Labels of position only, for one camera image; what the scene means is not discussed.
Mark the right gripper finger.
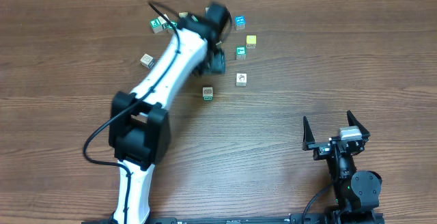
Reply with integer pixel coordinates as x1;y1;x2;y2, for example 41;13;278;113
302;116;315;150
346;111;370;141

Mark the white block green edge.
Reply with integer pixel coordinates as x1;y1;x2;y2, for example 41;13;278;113
202;87;214;100

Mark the white block blue edge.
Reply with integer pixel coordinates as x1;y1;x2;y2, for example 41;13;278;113
140;53;156;70

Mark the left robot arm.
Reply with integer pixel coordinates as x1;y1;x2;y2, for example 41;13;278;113
109;2;232;223

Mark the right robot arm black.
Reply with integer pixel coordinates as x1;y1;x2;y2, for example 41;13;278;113
300;111;384;223

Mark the green top block right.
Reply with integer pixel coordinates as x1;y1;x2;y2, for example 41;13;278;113
236;46;246;59

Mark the white block monkey picture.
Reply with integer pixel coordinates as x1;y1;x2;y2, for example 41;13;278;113
236;73;247;87

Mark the yellow top block right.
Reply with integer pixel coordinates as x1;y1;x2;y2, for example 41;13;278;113
246;35;257;48

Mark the yellow block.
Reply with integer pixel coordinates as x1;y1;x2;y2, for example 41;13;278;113
246;35;257;48
178;12;188;18

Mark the blue top block right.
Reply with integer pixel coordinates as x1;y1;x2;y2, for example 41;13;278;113
234;15;246;30

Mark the yellow top block rear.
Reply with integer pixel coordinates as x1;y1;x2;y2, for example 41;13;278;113
178;12;188;18

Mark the white top block green side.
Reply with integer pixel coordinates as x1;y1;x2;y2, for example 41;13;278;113
158;14;169;30

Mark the green top block far left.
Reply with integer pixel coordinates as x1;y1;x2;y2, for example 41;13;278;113
150;18;163;33

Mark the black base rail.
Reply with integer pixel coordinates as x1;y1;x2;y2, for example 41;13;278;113
82;214;385;224

